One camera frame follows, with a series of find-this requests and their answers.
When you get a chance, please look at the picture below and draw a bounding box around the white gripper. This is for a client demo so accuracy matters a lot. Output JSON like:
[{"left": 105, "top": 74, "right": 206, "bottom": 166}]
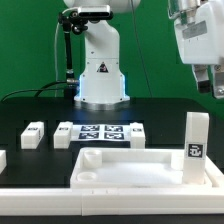
[{"left": 168, "top": 0, "right": 224, "bottom": 99}]

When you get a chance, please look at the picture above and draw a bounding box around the white desk top tray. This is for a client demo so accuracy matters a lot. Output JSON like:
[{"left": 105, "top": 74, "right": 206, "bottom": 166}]
[{"left": 70, "top": 147, "right": 224, "bottom": 189}]

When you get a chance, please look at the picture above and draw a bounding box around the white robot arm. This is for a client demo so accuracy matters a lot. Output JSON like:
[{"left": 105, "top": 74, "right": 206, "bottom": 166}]
[{"left": 60, "top": 0, "right": 224, "bottom": 110}]

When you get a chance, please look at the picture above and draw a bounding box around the fiducial marker sheet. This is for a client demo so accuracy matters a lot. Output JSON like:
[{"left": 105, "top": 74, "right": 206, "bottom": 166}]
[{"left": 78, "top": 124, "right": 125, "bottom": 141}]

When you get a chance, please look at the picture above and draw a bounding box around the white left fence block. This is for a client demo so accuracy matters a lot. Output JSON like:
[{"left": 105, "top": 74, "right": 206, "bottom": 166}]
[{"left": 0, "top": 150, "right": 7, "bottom": 174}]

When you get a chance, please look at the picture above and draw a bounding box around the white front fence bar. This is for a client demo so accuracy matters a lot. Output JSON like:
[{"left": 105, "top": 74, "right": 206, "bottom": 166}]
[{"left": 0, "top": 188, "right": 224, "bottom": 216}]

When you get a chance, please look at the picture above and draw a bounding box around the black camera on mount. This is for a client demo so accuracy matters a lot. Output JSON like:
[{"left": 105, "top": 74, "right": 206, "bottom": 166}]
[{"left": 77, "top": 5, "right": 111, "bottom": 19}]

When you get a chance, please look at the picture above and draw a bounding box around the black cable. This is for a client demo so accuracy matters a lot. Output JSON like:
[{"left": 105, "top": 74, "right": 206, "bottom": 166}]
[{"left": 0, "top": 79, "right": 69, "bottom": 103}]

